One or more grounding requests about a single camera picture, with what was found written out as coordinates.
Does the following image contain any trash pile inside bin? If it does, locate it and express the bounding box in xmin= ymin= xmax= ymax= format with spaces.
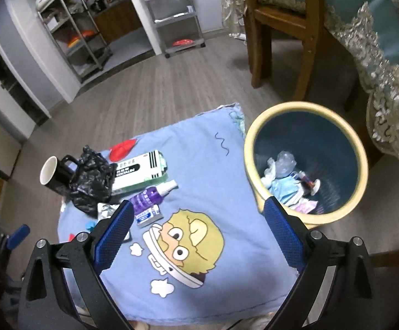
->
xmin=261 ymin=150 xmax=321 ymax=214

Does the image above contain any white power strip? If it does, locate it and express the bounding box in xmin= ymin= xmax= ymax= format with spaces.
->
xmin=229 ymin=33 xmax=247 ymax=41

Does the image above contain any purple spray bottle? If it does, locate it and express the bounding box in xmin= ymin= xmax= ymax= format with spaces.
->
xmin=129 ymin=180 xmax=178 ymax=215

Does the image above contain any black mug white inside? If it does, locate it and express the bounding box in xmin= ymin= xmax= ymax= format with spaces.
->
xmin=39 ymin=155 xmax=79 ymax=197

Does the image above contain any wooden chair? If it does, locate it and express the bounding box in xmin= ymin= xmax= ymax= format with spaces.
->
xmin=244 ymin=0 xmax=325 ymax=101

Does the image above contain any black plastic bag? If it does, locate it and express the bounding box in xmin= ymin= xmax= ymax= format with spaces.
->
xmin=69 ymin=145 xmax=117 ymax=218

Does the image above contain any teal lace tablecloth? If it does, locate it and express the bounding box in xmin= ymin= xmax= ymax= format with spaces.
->
xmin=220 ymin=0 xmax=399 ymax=162

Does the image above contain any grey wheeled shelf cart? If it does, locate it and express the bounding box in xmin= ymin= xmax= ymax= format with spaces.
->
xmin=144 ymin=0 xmax=206 ymax=58

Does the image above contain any green white toothpaste box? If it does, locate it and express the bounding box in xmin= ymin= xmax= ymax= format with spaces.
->
xmin=111 ymin=150 xmax=167 ymax=195

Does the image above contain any blue cartoon cloth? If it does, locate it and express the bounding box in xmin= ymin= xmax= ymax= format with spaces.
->
xmin=56 ymin=102 xmax=300 ymax=326

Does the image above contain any metal storage rack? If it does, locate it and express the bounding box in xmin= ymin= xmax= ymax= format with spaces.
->
xmin=35 ymin=0 xmax=112 ymax=82

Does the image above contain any yellow rimmed blue trash bin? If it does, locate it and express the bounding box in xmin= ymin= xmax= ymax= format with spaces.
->
xmin=244 ymin=101 xmax=368 ymax=228

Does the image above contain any small blue white box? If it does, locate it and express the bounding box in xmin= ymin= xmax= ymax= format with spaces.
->
xmin=135 ymin=205 xmax=163 ymax=228

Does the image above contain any silver foil wrapper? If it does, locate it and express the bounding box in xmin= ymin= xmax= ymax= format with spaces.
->
xmin=97 ymin=203 xmax=119 ymax=221

